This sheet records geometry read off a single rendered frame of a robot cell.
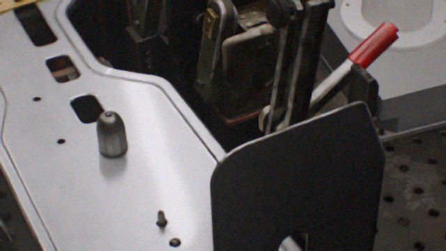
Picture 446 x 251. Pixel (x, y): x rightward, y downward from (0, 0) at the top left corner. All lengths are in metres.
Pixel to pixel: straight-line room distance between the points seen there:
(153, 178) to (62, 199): 0.10
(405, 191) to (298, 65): 0.56
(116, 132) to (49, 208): 0.11
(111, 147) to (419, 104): 0.61
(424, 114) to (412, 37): 0.13
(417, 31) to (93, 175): 0.72
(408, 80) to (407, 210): 0.21
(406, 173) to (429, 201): 0.07
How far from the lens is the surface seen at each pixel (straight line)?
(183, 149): 0.95
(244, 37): 0.99
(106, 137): 0.93
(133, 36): 1.14
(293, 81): 0.82
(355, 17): 1.50
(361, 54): 0.87
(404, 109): 1.39
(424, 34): 1.48
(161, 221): 0.87
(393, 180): 1.35
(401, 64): 1.42
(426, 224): 1.30
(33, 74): 1.08
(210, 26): 0.98
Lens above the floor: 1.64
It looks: 41 degrees down
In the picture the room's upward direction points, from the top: 2 degrees counter-clockwise
